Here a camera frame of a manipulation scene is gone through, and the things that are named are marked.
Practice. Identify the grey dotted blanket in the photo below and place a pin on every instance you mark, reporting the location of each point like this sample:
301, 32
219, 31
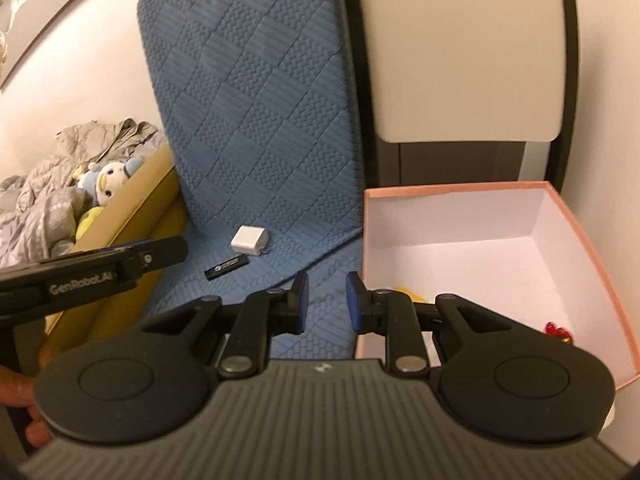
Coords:
35, 230

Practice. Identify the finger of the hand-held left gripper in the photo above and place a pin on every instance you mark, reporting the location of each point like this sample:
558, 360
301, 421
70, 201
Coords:
150, 255

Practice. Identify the pink cardboard box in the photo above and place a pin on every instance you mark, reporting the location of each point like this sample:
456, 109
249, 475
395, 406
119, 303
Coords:
475, 270

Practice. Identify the beige crumpled quilt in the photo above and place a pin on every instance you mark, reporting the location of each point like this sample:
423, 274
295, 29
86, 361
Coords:
90, 150

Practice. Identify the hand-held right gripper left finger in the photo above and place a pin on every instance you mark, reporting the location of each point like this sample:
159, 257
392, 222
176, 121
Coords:
300, 305

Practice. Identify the white folding chair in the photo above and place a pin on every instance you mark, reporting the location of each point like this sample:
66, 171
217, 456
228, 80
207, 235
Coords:
450, 60

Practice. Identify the red black spring toy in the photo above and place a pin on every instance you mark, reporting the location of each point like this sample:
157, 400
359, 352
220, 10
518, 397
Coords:
557, 332

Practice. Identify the framed wall picture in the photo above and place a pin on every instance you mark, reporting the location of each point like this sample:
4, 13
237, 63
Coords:
40, 5

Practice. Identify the person's left hand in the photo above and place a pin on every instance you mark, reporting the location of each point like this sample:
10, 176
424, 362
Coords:
20, 387

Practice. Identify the yellow plush toy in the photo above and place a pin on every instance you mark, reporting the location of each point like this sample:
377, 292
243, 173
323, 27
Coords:
87, 222

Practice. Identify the white charger plug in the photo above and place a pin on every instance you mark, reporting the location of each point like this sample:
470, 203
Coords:
248, 239

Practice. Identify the blue quilted mat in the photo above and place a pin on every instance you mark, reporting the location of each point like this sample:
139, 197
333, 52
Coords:
250, 110

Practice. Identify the black usb stick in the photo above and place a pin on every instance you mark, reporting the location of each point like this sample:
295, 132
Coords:
226, 267

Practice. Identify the white blue plush toy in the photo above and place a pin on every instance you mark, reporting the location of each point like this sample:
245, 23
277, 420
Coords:
112, 180

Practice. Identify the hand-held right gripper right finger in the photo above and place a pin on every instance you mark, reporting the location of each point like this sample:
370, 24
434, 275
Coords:
354, 305

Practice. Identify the yellow black screwdriver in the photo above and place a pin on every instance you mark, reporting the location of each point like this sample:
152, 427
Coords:
409, 294

